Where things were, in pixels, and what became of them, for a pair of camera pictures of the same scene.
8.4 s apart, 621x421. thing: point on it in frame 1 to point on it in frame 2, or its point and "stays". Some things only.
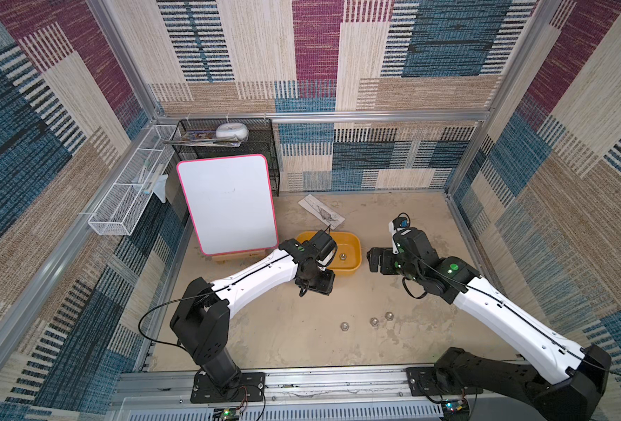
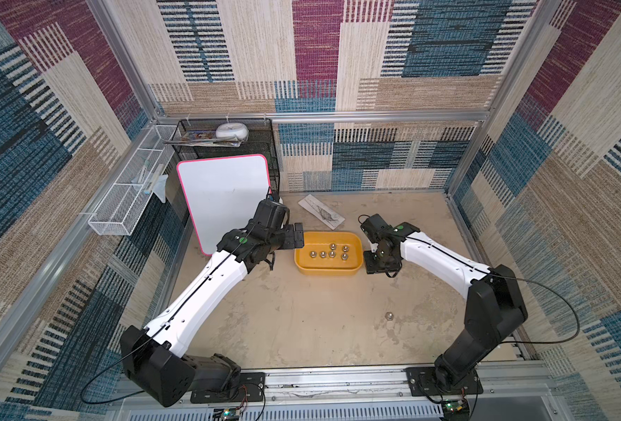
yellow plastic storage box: x=348 y=253 stays
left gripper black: x=325 y=287 to x=289 y=242
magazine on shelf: x=204 y=138 stays
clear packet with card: x=322 y=212 stays
